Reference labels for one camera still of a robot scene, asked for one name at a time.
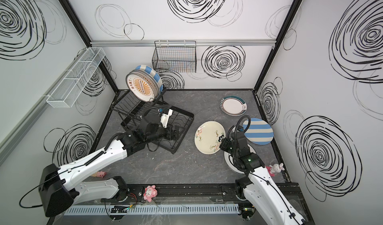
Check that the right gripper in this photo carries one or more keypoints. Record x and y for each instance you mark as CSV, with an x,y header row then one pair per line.
x,y
227,143

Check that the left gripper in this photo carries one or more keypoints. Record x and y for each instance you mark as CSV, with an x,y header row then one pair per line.
x,y
174,131

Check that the white plate black rim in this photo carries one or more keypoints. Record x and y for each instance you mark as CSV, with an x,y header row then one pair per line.
x,y
229,162

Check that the black wire dish rack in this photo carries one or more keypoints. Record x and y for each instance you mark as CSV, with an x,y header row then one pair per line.
x,y
130,109

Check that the cream floral plate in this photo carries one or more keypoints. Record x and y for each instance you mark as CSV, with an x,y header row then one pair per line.
x,y
208,137

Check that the sunburst plate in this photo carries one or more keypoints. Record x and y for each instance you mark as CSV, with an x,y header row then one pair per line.
x,y
142,85

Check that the blue striped plate front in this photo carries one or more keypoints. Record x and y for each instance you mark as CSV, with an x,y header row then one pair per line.
x,y
149,70

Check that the blue striped plate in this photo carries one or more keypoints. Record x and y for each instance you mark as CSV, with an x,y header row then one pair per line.
x,y
149,70
259,132

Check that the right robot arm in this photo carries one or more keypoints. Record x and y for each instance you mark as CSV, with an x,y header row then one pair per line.
x,y
257,186

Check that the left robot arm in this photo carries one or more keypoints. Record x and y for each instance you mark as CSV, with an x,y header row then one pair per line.
x,y
64,186

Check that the white plate green rim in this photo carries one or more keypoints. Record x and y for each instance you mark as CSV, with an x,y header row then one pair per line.
x,y
233,105

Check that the blue striped plate right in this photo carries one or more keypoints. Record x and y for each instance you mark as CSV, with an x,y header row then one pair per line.
x,y
259,132

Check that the white bunny pink toy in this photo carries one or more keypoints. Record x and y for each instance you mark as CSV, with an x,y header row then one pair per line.
x,y
275,169

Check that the pink plush toy left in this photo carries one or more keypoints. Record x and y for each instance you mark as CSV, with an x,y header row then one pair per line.
x,y
150,193

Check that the small pink toy left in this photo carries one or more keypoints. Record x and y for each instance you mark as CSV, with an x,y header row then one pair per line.
x,y
99,174

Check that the black wire wall basket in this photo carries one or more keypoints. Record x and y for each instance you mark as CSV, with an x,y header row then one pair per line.
x,y
180,59

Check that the white slotted cable duct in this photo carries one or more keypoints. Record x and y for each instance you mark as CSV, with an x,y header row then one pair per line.
x,y
115,210

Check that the aluminium wall rail back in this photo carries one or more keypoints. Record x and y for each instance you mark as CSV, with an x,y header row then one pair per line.
x,y
180,43

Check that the aluminium wall rail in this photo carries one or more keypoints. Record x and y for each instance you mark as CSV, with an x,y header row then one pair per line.
x,y
180,43
11,141

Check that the white mesh wall shelf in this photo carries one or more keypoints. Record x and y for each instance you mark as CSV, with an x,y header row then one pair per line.
x,y
83,77

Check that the aluminium wall rail left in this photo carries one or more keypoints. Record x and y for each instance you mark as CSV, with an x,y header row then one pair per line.
x,y
11,141

